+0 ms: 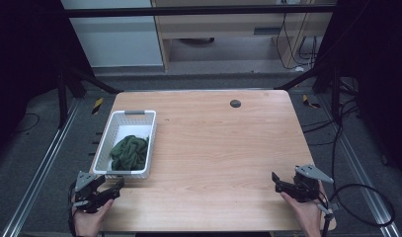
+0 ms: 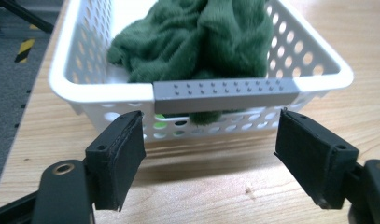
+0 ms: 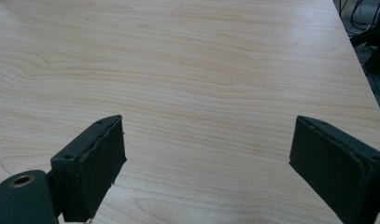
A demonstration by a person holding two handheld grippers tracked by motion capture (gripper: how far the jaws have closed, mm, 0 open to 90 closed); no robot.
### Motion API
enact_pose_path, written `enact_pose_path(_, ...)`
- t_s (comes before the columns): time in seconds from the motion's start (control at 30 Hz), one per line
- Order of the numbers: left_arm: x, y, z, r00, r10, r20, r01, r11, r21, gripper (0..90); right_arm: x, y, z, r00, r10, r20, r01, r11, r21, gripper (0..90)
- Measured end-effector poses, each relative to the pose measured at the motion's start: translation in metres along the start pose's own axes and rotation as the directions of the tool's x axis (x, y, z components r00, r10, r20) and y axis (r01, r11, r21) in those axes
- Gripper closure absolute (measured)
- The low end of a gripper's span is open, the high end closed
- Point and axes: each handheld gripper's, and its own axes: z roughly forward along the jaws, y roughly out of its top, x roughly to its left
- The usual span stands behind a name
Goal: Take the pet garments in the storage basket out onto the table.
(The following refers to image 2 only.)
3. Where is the green fuzzy cloth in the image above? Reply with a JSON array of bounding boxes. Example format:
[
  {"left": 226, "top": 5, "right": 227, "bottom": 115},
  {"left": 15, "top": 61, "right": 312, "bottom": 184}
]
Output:
[{"left": 106, "top": 0, "right": 275, "bottom": 126}]

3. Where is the white perforated plastic basket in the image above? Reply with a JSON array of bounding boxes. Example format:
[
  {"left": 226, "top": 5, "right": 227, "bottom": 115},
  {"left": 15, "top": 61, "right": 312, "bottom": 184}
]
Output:
[{"left": 48, "top": 0, "right": 355, "bottom": 144}]

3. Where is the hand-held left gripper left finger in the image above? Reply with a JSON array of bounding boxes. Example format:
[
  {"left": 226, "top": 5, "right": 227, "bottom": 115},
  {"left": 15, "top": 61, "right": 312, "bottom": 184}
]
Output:
[{"left": 84, "top": 110, "right": 147, "bottom": 213}]

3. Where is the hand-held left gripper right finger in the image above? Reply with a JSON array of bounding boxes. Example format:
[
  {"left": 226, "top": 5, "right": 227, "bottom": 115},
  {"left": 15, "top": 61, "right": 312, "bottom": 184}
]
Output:
[{"left": 273, "top": 107, "right": 360, "bottom": 210}]

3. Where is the black metal stand leg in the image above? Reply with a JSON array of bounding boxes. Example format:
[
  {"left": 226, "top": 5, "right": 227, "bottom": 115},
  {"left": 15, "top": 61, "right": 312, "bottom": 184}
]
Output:
[{"left": 0, "top": 0, "right": 55, "bottom": 40}]

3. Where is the yellow black striped floor tape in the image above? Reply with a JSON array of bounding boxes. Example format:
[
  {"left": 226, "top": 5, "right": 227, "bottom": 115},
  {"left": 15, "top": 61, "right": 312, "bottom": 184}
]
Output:
[{"left": 14, "top": 37, "right": 36, "bottom": 64}]

